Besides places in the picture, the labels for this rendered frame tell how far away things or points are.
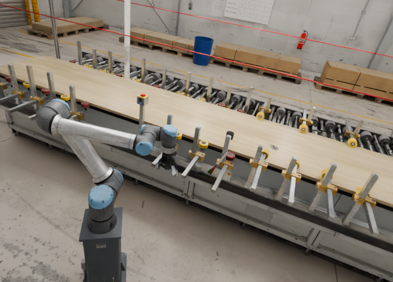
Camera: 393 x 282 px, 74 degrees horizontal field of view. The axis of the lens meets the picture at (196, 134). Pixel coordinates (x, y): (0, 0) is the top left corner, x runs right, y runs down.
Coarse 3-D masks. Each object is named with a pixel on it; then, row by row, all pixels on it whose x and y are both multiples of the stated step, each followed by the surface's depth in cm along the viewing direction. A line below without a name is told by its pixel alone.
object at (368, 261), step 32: (32, 128) 325; (128, 128) 260; (128, 160) 286; (160, 192) 288; (192, 192) 269; (288, 192) 224; (256, 224) 253; (288, 224) 243; (384, 224) 204; (320, 256) 244; (352, 256) 232; (384, 256) 220
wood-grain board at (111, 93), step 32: (32, 64) 321; (64, 64) 337; (96, 96) 271; (128, 96) 282; (160, 96) 294; (192, 128) 242; (224, 128) 251; (256, 128) 260; (288, 128) 271; (288, 160) 219; (320, 160) 226; (352, 160) 234; (384, 160) 242; (352, 192) 197; (384, 192) 199
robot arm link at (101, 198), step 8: (104, 184) 171; (96, 192) 162; (104, 192) 163; (112, 192) 164; (88, 200) 160; (96, 200) 158; (104, 200) 159; (112, 200) 165; (96, 208) 159; (104, 208) 160; (112, 208) 168; (96, 216) 162; (104, 216) 164
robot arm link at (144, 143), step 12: (48, 108) 143; (36, 120) 140; (48, 120) 137; (60, 120) 140; (48, 132) 139; (60, 132) 140; (72, 132) 140; (84, 132) 140; (96, 132) 141; (108, 132) 142; (120, 132) 144; (144, 132) 150; (120, 144) 143; (132, 144) 142; (144, 144) 141
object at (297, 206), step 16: (0, 96) 278; (32, 112) 267; (176, 160) 230; (192, 176) 224; (240, 192) 213; (256, 192) 208; (288, 208) 202; (304, 208) 201; (320, 224) 198; (336, 224) 193; (352, 224) 194; (368, 240) 189; (384, 240) 185
